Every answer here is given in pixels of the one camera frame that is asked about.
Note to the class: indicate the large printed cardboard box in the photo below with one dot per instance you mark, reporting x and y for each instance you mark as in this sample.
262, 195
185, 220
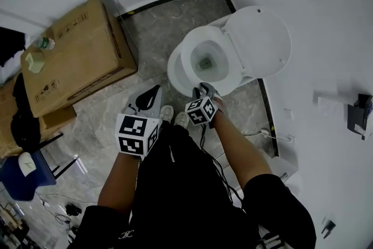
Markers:
78, 58

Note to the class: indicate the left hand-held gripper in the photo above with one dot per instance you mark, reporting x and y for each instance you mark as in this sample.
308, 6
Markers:
132, 134

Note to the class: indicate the white toilet bowl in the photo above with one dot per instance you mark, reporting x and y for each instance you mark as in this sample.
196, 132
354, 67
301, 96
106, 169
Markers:
174, 68

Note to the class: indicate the white cap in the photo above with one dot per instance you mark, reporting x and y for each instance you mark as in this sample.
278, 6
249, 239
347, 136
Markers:
26, 164

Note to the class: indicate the plain cardboard box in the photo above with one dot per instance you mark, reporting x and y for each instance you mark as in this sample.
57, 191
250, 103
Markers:
52, 122

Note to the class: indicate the black cloth bag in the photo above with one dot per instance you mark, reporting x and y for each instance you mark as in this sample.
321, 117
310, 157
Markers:
24, 122

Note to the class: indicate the white wall outlet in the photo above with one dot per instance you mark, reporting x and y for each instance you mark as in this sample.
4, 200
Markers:
288, 114

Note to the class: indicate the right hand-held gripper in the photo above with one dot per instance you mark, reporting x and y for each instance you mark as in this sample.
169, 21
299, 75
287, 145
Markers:
202, 112

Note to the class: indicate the white toilet lid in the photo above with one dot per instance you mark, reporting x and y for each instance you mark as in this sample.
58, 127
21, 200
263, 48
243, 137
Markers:
259, 40

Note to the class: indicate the person's white shoe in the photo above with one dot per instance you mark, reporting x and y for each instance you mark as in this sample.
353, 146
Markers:
182, 119
166, 113

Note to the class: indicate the person's right white shoe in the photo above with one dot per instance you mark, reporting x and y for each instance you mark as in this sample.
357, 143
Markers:
182, 119

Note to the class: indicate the black toilet paper holder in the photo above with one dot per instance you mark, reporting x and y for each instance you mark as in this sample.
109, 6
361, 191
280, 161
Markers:
358, 116

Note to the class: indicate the person's left forearm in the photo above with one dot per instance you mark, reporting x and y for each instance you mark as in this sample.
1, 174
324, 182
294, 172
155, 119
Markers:
119, 183

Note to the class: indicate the black power adapter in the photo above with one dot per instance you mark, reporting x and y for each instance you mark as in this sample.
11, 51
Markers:
73, 209

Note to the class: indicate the white wall water valve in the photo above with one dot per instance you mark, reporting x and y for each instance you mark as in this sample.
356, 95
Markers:
290, 138

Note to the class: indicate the dark hanging garment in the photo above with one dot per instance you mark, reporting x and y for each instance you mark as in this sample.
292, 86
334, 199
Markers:
10, 46

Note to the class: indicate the hanging white paper sheet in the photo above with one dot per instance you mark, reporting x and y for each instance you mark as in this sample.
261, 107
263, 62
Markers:
330, 108

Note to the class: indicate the person's right forearm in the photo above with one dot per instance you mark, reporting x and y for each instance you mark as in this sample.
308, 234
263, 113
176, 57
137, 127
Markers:
242, 151

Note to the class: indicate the clear plastic bottle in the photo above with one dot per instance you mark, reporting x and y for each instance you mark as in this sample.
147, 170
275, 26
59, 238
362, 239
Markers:
45, 43

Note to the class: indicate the small pale green box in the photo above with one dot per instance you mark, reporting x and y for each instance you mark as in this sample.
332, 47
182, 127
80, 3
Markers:
35, 62

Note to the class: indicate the small black wall bracket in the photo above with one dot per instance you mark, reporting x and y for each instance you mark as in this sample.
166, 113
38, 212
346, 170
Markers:
328, 228

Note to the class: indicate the person's black clothing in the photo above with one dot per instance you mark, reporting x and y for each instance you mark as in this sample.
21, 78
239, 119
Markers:
180, 189

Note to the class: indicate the person's left white shoe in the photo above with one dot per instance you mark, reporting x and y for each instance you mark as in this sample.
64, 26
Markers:
166, 113

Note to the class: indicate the blue chair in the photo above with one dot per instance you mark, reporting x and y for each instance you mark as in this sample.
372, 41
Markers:
17, 183

